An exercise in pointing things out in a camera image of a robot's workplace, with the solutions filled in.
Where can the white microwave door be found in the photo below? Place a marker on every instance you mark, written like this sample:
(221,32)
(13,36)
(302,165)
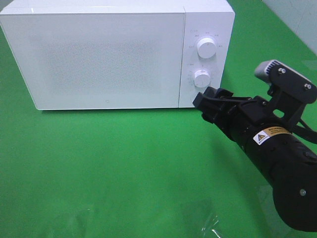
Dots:
(98,61)

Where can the white microwave knob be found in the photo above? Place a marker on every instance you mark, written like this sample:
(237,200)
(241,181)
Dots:
(202,78)
(206,47)

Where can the white microwave oven body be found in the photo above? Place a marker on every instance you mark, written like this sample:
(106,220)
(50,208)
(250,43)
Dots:
(202,18)

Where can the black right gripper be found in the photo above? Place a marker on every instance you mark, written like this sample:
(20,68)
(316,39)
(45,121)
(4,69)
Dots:
(243,120)

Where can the right robot arm black grey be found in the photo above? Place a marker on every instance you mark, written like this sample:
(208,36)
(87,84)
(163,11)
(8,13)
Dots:
(287,164)

